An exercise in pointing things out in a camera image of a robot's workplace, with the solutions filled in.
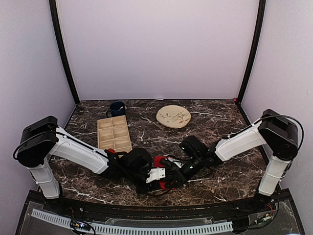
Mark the dark blue mug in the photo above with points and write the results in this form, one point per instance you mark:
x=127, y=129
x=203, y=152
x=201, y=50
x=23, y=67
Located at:
x=116, y=109

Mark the wooden compartment tray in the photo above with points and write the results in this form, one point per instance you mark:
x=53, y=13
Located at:
x=113, y=133

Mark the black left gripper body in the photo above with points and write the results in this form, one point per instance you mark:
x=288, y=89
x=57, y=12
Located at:
x=131, y=175

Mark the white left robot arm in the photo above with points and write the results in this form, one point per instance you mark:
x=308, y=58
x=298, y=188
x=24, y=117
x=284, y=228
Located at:
x=45, y=138

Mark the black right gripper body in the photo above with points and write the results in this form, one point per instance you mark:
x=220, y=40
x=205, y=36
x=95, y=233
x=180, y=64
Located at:
x=187, y=175

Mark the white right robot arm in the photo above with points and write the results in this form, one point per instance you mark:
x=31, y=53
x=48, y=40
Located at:
x=283, y=134

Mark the red santa sock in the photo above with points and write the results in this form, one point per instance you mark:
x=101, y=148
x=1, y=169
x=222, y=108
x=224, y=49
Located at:
x=110, y=150

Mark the black left frame post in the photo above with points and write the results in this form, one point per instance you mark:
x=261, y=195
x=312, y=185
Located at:
x=62, y=50

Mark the black right frame post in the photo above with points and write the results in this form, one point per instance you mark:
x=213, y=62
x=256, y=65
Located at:
x=253, y=50

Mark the black frame post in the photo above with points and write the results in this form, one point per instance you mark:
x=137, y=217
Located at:
x=62, y=50
x=253, y=50

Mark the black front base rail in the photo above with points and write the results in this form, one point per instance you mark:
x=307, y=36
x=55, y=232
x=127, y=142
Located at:
x=99, y=210

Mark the round beige woven mat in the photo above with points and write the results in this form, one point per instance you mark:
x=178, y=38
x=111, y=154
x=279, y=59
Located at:
x=173, y=116

